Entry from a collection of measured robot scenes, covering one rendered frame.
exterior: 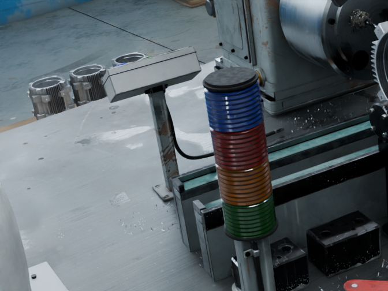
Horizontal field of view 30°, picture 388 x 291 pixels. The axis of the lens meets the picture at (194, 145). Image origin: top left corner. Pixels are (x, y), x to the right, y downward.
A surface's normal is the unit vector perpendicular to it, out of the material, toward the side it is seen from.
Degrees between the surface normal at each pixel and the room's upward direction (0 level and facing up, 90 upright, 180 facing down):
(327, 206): 90
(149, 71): 60
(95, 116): 0
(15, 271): 92
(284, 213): 90
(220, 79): 0
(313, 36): 92
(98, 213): 0
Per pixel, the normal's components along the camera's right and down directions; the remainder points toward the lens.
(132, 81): 0.26, -0.15
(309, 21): -0.92, 0.14
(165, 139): 0.38, 0.34
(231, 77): -0.15, -0.90
